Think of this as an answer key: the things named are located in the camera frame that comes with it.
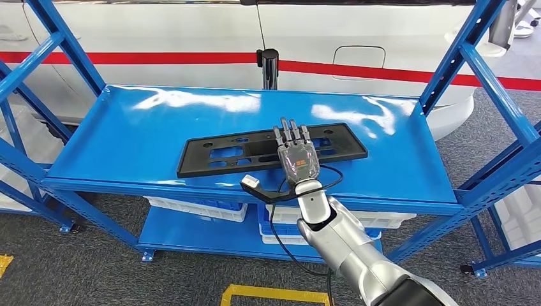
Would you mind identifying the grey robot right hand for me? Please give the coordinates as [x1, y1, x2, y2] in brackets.
[272, 118, 321, 187]

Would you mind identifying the black plastic panel part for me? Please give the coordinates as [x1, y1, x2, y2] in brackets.
[176, 122, 369, 179]

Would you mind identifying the blue plastic crate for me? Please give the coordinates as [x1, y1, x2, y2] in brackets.
[181, 198, 247, 212]
[258, 203, 383, 246]

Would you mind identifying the red barrier belt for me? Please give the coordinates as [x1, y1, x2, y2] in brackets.
[0, 51, 258, 66]
[278, 59, 541, 92]

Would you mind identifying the white car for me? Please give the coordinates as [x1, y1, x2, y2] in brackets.
[0, 0, 541, 142]

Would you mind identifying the grey pole white base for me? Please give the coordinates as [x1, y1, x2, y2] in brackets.
[443, 0, 535, 59]

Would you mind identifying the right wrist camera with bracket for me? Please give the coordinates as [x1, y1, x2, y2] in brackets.
[240, 175, 297, 205]

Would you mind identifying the black barrier stanchion post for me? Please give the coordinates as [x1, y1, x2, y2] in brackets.
[256, 48, 280, 91]

